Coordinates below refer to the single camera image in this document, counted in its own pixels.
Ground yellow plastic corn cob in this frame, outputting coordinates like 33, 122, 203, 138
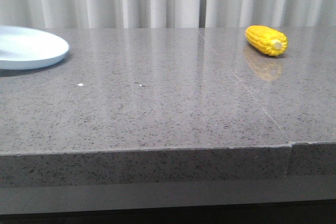
245, 25, 288, 57

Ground light blue round plate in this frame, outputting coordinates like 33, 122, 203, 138
1, 26, 69, 70

